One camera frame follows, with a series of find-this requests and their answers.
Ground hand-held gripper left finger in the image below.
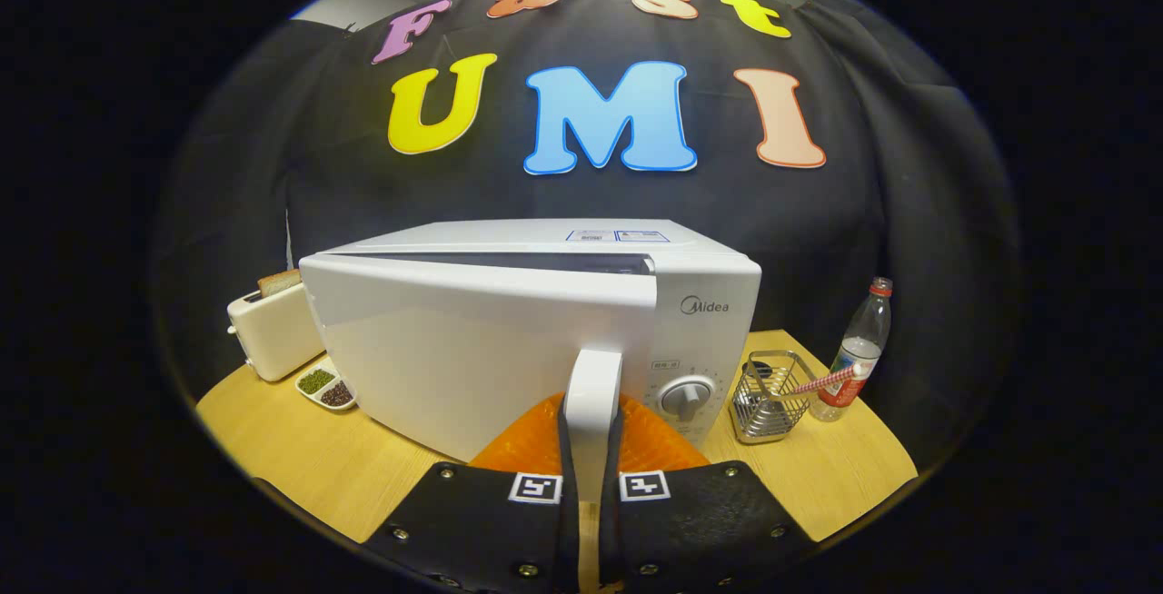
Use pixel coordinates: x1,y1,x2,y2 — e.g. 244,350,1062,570
363,392,581,594

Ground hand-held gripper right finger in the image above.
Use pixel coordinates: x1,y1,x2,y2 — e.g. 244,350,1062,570
600,394,814,594

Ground white toaster oven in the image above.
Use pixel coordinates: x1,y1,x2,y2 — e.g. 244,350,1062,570
298,218,762,504

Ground cream toaster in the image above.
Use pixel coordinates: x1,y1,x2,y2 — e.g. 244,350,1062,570
226,281,326,383

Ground pink striped stick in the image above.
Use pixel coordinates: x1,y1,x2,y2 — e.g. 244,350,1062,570
792,360,875,397

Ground white divided bean dish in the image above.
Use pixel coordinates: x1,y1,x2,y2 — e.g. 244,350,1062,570
294,356,358,412

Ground clear red label water bottle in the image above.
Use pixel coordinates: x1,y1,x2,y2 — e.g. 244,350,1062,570
809,277,894,422

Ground black backdrop cloth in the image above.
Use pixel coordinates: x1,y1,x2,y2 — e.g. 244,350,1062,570
154,0,1023,468

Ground metal wire basket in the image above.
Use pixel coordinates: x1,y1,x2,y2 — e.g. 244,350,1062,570
730,351,819,445

